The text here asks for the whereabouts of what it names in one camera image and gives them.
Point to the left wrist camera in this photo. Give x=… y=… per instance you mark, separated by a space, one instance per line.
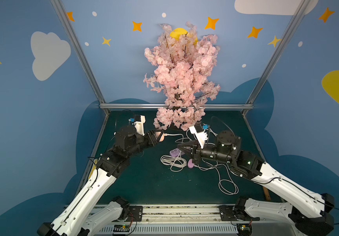
x=138 y=122

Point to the green circuit board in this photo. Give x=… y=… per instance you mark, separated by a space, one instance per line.
x=121 y=229

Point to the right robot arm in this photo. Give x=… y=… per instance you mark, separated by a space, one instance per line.
x=308 y=212

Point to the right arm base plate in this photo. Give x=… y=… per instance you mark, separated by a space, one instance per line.
x=232 y=213

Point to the yellow work glove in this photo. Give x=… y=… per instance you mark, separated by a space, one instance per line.
x=91 y=172

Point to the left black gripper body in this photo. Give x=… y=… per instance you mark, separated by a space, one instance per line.
x=149 y=138

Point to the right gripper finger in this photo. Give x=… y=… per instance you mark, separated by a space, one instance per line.
x=187 y=145
x=186 y=151

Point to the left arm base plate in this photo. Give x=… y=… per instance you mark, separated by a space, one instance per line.
x=130 y=213

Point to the purple power strip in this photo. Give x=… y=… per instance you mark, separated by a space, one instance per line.
x=176 y=152

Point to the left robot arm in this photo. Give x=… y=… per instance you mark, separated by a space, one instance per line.
x=76 y=219

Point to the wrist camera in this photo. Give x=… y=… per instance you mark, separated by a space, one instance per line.
x=138 y=122
x=200 y=132

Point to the aluminium front rail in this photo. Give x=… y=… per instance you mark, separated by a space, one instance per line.
x=198 y=218

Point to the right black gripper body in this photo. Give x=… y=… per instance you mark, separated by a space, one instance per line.
x=196 y=151

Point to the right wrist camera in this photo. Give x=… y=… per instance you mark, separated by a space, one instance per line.
x=200 y=132

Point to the pink artificial blossom tree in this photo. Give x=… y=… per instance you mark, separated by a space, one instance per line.
x=183 y=66

